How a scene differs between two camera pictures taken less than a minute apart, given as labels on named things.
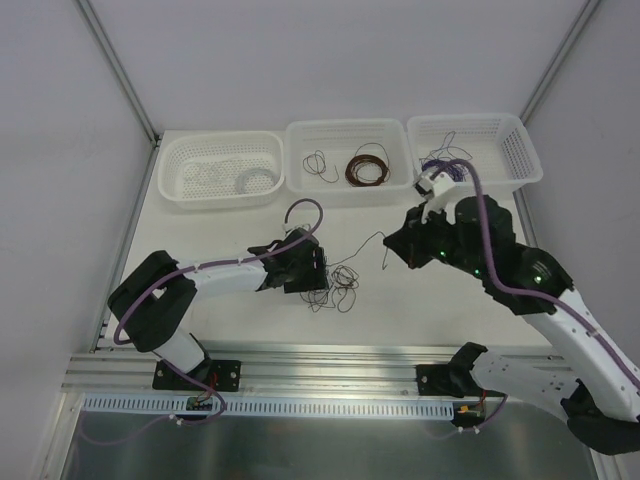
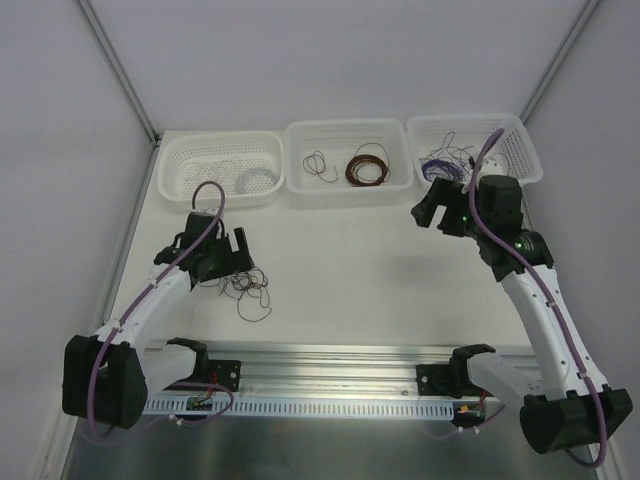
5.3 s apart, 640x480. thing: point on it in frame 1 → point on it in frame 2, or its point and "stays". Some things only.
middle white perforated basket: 349,163 stays
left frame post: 120,71 stays
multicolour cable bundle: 339,293 → 249,287
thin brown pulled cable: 315,163 stays
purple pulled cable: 447,151 stays
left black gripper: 317,268 → 229,257
